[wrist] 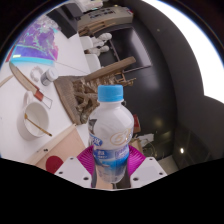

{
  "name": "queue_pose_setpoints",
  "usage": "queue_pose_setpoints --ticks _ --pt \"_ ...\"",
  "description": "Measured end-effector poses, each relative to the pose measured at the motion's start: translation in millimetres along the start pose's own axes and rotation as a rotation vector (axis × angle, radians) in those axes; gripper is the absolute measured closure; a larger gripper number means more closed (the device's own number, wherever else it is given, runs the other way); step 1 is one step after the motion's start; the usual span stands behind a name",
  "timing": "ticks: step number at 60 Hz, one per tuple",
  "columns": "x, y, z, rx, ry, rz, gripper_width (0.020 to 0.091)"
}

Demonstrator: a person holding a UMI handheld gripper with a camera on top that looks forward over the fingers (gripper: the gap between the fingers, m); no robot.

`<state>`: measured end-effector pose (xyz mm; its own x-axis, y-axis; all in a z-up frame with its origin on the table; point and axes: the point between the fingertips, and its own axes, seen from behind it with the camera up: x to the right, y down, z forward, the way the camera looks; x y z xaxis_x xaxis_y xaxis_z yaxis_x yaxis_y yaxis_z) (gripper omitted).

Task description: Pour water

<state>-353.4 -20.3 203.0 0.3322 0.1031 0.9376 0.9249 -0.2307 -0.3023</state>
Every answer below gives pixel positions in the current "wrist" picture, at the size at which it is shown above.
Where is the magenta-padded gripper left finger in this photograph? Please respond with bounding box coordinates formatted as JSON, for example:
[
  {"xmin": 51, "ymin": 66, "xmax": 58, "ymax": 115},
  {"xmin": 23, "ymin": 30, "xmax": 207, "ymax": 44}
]
[{"xmin": 53, "ymin": 144, "xmax": 98, "ymax": 190}]

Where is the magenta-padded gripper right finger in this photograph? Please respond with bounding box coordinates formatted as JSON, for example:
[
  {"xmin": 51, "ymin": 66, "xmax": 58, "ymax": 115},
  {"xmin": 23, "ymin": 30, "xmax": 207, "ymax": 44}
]
[{"xmin": 126, "ymin": 144, "xmax": 168, "ymax": 189}]

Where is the blue-capped white drink bottle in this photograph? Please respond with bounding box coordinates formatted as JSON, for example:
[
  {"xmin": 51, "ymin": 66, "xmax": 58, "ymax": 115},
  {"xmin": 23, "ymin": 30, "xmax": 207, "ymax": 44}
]
[{"xmin": 87, "ymin": 84, "xmax": 135, "ymax": 184}]

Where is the flat round red coaster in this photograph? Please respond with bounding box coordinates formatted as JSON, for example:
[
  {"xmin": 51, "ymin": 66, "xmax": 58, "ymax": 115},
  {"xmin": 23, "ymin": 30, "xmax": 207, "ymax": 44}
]
[{"xmin": 45, "ymin": 155, "xmax": 65, "ymax": 175}]

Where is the wooden paintbrush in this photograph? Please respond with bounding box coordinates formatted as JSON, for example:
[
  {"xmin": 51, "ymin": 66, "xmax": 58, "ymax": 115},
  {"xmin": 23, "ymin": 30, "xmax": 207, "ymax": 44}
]
[{"xmin": 23, "ymin": 113, "xmax": 54, "ymax": 138}]

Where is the white ceramic mug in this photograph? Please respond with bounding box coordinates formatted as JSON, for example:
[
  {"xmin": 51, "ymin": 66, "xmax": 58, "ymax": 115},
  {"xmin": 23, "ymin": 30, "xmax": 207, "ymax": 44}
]
[{"xmin": 17, "ymin": 91, "xmax": 51, "ymax": 141}]

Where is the brown wooden sculpture on base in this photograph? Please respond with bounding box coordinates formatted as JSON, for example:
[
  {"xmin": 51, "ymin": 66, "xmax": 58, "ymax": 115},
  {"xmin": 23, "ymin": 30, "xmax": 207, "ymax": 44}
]
[{"xmin": 53, "ymin": 55, "xmax": 138, "ymax": 126}]

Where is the small wooden easel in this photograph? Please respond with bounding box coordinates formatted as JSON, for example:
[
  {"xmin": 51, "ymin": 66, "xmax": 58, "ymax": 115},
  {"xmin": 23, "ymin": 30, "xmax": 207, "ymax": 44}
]
[{"xmin": 114, "ymin": 71, "xmax": 138, "ymax": 88}]

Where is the small white-lidded jar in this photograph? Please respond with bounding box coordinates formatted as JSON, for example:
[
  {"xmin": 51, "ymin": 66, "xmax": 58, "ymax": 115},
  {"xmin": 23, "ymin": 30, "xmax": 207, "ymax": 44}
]
[{"xmin": 40, "ymin": 68, "xmax": 59, "ymax": 87}]

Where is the white tape roll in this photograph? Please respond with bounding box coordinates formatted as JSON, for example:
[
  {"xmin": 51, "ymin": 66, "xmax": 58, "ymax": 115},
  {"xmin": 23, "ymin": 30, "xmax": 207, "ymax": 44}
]
[{"xmin": 29, "ymin": 65, "xmax": 45, "ymax": 81}]

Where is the white plastic chair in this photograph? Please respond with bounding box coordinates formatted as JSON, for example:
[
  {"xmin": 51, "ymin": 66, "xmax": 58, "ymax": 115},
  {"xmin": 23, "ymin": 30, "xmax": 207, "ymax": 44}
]
[
  {"xmin": 79, "ymin": 35, "xmax": 94, "ymax": 51},
  {"xmin": 84, "ymin": 53, "xmax": 102, "ymax": 73}
]

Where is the thin wooden stick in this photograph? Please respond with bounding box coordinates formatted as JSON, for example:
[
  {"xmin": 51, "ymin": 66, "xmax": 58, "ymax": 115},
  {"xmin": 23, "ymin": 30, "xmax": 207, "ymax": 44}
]
[{"xmin": 0, "ymin": 74, "xmax": 14, "ymax": 88}]

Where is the small white plaster bust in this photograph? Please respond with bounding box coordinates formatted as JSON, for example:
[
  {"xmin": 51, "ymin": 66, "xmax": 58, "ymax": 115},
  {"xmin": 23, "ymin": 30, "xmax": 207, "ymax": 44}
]
[{"xmin": 88, "ymin": 44, "xmax": 110, "ymax": 56}]

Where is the long ceiling light panel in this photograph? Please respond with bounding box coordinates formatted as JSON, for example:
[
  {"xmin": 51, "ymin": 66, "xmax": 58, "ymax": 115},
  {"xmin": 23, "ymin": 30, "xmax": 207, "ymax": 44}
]
[{"xmin": 141, "ymin": 0, "xmax": 224, "ymax": 105}]

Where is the large white plaster bust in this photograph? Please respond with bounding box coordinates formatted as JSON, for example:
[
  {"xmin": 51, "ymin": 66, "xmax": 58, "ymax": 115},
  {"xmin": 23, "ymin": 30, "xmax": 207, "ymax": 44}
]
[{"xmin": 93, "ymin": 32, "xmax": 113, "ymax": 43}]

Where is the tall wooden easel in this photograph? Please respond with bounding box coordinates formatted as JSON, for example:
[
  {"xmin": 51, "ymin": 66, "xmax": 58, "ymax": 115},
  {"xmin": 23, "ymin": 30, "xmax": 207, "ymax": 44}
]
[{"xmin": 78, "ymin": 23, "xmax": 101, "ymax": 37}]

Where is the black flat box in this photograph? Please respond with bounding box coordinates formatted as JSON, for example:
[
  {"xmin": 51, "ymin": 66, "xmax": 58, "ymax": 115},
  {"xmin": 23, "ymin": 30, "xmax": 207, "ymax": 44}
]
[
  {"xmin": 63, "ymin": 2, "xmax": 84, "ymax": 19},
  {"xmin": 46, "ymin": 8, "xmax": 79, "ymax": 39}
]

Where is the black wall screen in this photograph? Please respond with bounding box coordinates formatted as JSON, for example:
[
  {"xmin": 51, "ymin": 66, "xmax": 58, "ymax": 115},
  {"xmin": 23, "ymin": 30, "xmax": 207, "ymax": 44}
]
[{"xmin": 109, "ymin": 26, "xmax": 154, "ymax": 73}]

